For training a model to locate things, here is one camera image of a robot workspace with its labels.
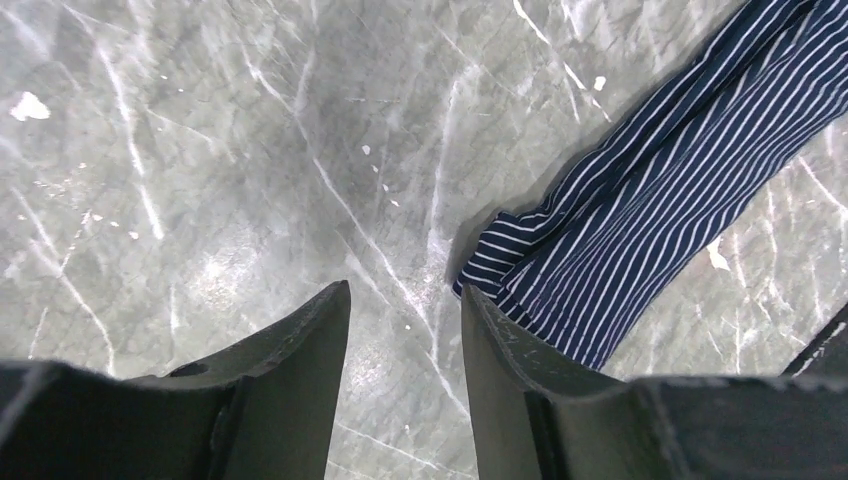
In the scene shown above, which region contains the navy striped underwear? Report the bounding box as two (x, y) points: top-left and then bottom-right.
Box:
(453, 1), (847, 370)

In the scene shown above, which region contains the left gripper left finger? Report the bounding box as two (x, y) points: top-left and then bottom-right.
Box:
(1, 281), (351, 479)

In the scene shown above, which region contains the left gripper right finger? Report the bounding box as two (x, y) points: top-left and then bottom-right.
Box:
(461, 287), (847, 479)

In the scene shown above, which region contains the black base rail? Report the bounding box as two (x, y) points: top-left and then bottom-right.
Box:
(783, 305), (848, 377)

